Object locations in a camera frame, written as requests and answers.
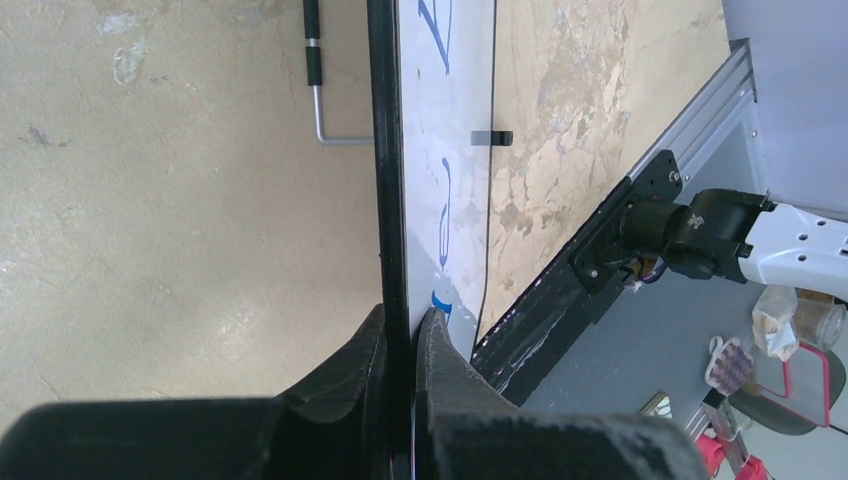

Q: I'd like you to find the black framed whiteboard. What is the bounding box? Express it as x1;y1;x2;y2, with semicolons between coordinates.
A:
367;1;497;479

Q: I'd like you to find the black base beam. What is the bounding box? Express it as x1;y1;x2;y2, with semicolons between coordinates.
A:
471;149;683;406

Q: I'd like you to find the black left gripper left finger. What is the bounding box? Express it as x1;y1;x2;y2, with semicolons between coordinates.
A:
1;306;388;479

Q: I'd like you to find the pink framed tablet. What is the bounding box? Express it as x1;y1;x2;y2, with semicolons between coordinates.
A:
754;344;847;428

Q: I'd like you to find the aluminium frame rail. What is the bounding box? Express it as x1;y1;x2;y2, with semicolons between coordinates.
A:
628;38;763;192

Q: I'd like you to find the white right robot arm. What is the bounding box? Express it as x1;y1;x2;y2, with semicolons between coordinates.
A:
620;189;847;301

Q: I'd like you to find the pink 3d printed part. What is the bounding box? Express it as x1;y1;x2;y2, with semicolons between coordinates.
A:
696;435;771;480

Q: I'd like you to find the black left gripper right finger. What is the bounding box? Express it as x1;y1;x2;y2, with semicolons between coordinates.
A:
413;307;708;479

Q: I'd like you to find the patterned phone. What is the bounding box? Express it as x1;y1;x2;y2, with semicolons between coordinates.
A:
639;391;672;419

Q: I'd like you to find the purple patterned cloth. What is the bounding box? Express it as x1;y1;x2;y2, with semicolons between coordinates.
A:
704;336;754;396

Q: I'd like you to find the clear jar labelled clean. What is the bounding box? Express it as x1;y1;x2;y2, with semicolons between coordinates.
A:
792;289;847;352

